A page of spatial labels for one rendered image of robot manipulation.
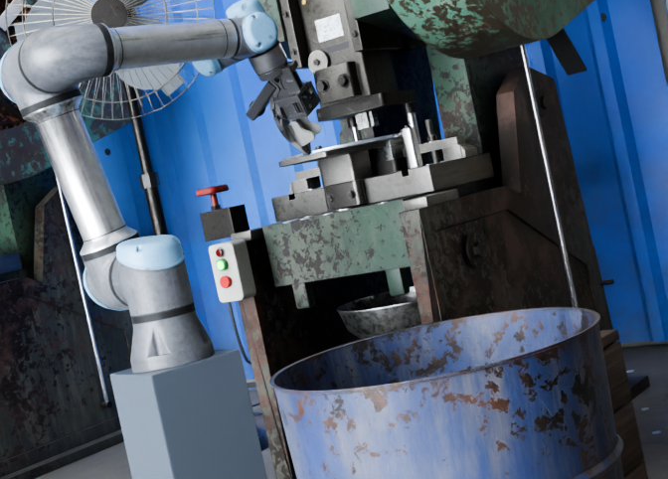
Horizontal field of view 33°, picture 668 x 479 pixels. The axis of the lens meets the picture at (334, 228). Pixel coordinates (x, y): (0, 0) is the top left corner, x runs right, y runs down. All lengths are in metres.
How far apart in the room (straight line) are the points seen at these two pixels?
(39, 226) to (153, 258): 1.94
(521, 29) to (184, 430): 1.09
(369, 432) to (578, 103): 2.54
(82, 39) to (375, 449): 1.05
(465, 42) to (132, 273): 0.89
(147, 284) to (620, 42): 2.04
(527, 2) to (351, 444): 1.43
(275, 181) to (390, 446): 3.12
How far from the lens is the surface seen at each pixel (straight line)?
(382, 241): 2.49
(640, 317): 3.75
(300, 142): 2.50
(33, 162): 3.70
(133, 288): 2.06
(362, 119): 2.74
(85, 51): 2.07
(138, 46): 2.12
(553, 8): 2.65
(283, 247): 2.64
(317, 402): 1.32
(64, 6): 3.38
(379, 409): 1.27
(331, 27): 2.70
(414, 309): 2.61
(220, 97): 4.47
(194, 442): 2.04
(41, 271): 3.93
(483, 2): 2.34
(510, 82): 2.90
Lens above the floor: 0.70
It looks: 2 degrees down
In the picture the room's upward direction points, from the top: 12 degrees counter-clockwise
